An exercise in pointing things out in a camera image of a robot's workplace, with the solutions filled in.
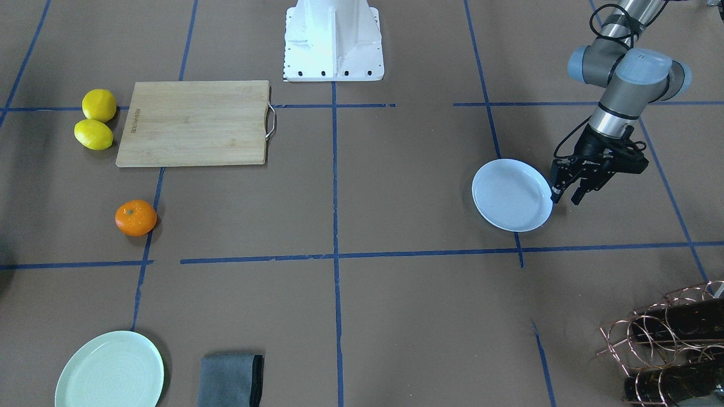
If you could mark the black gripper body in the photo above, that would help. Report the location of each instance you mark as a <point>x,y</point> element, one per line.
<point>590,144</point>

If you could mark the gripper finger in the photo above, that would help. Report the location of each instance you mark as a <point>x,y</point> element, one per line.
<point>560,181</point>
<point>594,182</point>

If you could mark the light blue plate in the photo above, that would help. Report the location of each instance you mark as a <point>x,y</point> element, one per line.
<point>512,195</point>

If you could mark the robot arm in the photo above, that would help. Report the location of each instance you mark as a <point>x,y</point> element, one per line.
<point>631,78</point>

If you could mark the light green plate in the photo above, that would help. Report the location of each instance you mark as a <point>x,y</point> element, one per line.
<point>120,368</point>

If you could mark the dark green wine bottle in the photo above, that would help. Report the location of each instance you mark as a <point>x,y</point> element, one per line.
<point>694,323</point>

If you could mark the grey folded cloth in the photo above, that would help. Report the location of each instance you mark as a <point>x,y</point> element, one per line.
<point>231,379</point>

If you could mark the bamboo cutting board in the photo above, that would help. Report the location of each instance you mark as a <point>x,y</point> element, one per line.
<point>197,123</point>

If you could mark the orange fruit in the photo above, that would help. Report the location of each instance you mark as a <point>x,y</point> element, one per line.
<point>136,218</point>

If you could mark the upper yellow lemon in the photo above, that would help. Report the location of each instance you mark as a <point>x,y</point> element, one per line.
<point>99,104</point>

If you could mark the yellow lemon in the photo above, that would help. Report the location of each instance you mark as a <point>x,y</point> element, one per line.
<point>93,134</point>
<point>99,104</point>

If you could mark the lower yellow lemon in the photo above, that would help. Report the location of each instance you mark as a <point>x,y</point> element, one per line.
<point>93,134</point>

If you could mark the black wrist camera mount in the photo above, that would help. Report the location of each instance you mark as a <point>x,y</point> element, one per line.
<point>627,157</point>

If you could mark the copper wire bottle rack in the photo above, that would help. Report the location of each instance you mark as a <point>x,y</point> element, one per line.
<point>671,351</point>

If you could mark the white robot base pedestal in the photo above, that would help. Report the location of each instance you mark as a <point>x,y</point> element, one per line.
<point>333,41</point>

